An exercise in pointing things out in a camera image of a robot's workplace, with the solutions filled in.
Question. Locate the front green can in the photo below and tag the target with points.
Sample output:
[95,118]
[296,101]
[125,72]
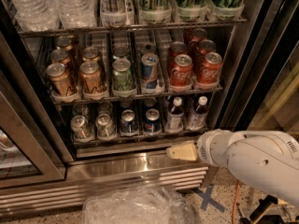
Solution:
[123,76]

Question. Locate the left clear water bottle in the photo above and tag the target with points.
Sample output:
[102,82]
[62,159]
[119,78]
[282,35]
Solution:
[37,15]

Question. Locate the dark drink bottle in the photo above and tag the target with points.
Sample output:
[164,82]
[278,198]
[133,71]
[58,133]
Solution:
[197,115]
[175,114]

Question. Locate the orange can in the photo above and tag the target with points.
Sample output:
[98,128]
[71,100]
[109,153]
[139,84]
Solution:
[92,77]
[92,54]

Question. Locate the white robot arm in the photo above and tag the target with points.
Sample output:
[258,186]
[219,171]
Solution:
[265,160]

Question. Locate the middle left gold can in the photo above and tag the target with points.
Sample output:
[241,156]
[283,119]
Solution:
[61,56]

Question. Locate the back blue silver can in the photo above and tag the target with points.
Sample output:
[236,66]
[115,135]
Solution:
[147,48]

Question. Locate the back left gold can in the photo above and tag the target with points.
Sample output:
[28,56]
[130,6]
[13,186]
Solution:
[65,42]

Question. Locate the steel fridge base grille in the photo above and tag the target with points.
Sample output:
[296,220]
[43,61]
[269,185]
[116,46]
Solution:
[85,179]

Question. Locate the front right Coca-Cola can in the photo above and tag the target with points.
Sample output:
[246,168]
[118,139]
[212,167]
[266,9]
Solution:
[210,68]

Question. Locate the middle wire shelf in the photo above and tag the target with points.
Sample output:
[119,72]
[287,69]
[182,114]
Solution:
[86,98]

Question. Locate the upper wire shelf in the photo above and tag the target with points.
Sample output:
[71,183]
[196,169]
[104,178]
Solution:
[131,28]

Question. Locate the right clear water bottle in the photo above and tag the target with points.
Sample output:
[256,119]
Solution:
[77,14]

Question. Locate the coca-cola can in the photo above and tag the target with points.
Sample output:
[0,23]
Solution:
[205,46]
[194,34]
[175,49]
[210,68]
[181,70]

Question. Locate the clear plastic bin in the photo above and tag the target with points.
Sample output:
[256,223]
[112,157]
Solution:
[157,205]

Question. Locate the wire shelf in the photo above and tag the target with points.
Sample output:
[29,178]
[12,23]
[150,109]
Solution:
[131,28]
[86,98]

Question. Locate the front left Pepsi can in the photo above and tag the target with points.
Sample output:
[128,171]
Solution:
[128,121]

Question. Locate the yellow black stand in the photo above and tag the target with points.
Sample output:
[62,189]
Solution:
[259,215]

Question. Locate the blue silver can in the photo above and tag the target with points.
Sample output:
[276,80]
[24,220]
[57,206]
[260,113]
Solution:
[147,48]
[149,70]

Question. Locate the left glass fridge door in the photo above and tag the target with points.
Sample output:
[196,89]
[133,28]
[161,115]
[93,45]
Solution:
[26,154]

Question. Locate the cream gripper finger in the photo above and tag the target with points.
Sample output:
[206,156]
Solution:
[183,151]

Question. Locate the front left gold can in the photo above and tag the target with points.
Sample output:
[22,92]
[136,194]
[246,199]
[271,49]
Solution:
[61,79]

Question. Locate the gold can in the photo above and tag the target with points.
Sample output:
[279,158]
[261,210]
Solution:
[61,56]
[65,42]
[61,79]

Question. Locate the blue tape cross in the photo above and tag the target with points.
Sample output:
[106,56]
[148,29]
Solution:
[207,199]

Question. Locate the back Coca-Cola can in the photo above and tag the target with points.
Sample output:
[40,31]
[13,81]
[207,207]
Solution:
[194,34]

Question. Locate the back green can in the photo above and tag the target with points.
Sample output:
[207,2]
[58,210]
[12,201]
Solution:
[121,52]

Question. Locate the pepsi can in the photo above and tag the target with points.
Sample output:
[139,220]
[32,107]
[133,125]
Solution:
[152,122]
[128,121]

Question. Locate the clear water bottle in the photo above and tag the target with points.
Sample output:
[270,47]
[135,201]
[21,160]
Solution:
[77,14]
[37,15]

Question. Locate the front orange can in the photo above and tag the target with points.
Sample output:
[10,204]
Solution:
[92,77]

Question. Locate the front left Coca-Cola can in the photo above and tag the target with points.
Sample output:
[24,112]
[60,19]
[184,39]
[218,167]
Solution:
[181,70]

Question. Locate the back orange can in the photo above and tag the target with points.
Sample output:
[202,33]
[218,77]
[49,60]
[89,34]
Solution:
[92,54]

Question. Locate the middle left Coca-Cola can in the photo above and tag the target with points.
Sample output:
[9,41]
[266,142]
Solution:
[175,49]

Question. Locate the middle right Coca-Cola can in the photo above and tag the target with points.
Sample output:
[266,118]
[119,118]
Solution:
[205,46]

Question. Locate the front silver can leftmost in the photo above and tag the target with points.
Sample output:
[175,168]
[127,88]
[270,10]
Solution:
[80,127]

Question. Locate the front blue silver can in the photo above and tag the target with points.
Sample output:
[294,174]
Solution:
[149,70]

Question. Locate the front right Pepsi can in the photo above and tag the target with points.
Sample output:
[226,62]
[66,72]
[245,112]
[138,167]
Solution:
[152,122]

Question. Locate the open glass fridge door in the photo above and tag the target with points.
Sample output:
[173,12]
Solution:
[270,43]

